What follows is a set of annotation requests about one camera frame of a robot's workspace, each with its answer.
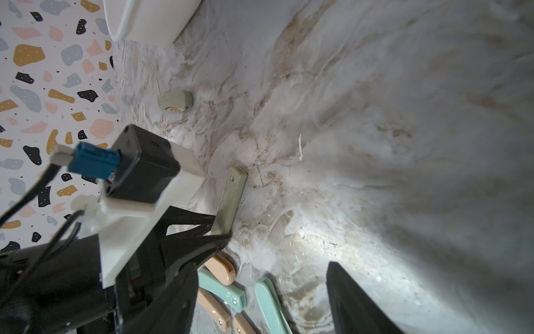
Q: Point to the pink knife front right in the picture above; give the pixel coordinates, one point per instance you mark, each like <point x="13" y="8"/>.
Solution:
<point x="241" y="325"/>

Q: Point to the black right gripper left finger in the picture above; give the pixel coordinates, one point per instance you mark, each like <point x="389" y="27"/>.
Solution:
<point x="173" y="311"/>

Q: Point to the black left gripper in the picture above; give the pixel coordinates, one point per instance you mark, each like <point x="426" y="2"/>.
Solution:
<point x="58" y="288"/>

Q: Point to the mint knife diagonal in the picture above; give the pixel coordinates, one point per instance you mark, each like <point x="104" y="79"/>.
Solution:
<point x="270" y="307"/>

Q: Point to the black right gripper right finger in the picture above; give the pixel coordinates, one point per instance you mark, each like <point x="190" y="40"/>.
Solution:
<point x="353" y="311"/>

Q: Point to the white storage box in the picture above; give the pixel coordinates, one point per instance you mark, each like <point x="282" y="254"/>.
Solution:
<point x="151" y="22"/>

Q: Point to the pink knife front centre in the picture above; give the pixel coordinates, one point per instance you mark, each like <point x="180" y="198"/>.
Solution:
<point x="215" y="309"/>

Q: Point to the green knife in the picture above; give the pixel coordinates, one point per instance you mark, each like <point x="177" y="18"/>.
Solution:
<point x="176" y="100"/>
<point x="231" y="198"/>

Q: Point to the mint knife centre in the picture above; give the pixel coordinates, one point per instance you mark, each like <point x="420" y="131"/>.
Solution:
<point x="230" y="294"/>

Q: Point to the pink knife middle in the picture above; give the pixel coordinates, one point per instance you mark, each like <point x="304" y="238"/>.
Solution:
<point x="222" y="269"/>

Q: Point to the pink knife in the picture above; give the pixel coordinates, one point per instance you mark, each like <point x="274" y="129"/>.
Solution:
<point x="222" y="269"/>
<point x="215" y="309"/>
<point x="241" y="325"/>

